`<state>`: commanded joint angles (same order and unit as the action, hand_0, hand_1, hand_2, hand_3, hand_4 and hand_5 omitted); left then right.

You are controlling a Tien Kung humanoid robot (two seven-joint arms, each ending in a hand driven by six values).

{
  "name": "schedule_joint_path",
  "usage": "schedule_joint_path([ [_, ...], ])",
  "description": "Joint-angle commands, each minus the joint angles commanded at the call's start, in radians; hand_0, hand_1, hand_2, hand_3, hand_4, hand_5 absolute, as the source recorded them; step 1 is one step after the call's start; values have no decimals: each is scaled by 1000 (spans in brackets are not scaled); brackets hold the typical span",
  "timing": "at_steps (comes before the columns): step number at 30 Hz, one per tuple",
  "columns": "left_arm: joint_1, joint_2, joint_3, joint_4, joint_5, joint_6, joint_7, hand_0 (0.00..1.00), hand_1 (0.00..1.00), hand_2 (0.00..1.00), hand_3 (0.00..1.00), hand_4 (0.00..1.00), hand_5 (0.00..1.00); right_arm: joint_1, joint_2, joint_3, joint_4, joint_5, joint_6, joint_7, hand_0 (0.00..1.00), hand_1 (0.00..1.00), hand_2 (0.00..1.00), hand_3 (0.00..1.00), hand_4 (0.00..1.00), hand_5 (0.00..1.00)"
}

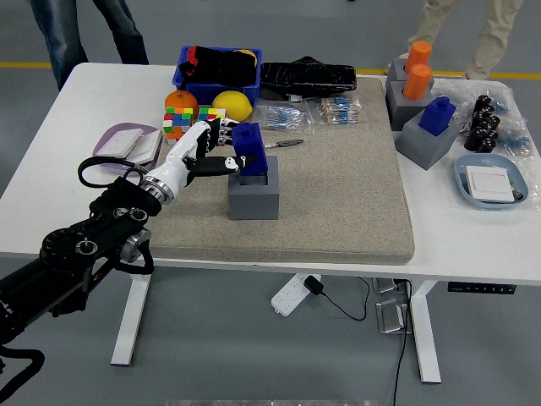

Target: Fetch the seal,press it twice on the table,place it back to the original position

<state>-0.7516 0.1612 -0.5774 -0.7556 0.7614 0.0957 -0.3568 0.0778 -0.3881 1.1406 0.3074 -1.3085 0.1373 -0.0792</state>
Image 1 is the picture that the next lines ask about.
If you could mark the white switch panel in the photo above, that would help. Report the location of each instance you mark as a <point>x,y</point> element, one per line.
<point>148,148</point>
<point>490,184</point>
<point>120,141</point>

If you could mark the blue seal with knob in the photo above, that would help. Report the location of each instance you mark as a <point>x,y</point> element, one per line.
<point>251,146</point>
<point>437,116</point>

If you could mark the black table control panel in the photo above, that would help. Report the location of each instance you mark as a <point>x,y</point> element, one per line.
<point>482,288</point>

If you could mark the yellow lemon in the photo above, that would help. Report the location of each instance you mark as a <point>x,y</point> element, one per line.
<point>232,105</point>

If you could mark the small black green component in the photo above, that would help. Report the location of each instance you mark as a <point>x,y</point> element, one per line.
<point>518,194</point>

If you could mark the clear plastic bag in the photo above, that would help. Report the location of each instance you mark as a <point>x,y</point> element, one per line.
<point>533,186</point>

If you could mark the orange cylinder seal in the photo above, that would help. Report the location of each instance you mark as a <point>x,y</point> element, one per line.
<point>420,53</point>
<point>417,82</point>

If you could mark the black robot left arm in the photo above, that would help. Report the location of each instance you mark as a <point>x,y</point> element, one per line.
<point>63,254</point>

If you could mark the clear bag of blue resistors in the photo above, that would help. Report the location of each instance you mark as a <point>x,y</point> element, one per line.
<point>283,118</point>

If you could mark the grey seal holder block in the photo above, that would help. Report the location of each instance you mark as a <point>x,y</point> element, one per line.
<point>422,148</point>
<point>399,108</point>
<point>253,205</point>
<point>397,69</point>

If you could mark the grey-brown mat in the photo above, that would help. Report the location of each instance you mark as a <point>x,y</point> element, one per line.
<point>338,190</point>

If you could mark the white table leg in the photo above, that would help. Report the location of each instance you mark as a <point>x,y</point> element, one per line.
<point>131,317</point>
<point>424,338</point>

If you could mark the red item in bin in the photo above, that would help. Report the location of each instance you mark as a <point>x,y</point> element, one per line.
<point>192,54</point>

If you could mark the light blue tray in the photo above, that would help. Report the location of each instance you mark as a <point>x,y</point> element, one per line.
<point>462,177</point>

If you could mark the orange fruit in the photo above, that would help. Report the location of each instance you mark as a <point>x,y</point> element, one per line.
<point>181,101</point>

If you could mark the metal floor box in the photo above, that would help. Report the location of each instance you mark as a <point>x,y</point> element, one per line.
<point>386,285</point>
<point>391,317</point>

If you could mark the black cloth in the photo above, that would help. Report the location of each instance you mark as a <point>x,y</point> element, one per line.
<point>224,67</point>

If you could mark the person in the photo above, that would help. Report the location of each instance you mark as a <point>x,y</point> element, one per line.
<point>55,34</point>
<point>490,38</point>

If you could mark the white power strip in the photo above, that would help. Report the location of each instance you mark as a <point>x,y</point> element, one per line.
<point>287,296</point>

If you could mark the black plug adapter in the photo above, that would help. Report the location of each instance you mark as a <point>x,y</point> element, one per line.
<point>313,285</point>

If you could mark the clear bag of mixed resistors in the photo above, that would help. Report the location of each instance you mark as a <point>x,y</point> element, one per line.
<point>338,110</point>

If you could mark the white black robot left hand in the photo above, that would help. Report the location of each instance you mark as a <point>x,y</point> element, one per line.
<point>177,162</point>

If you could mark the purple tray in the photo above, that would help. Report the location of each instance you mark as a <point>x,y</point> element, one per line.
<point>122,125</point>

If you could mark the multicolour puzzle cube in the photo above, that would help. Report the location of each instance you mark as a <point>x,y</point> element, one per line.
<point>211,113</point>
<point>177,120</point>

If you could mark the blue plastic bin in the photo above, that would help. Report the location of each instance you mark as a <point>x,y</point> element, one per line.
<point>220,89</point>

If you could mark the small metal pliers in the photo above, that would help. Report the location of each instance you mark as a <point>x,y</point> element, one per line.
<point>289,143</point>

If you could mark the yellow item in bin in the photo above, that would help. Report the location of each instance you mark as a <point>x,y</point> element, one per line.
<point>247,53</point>

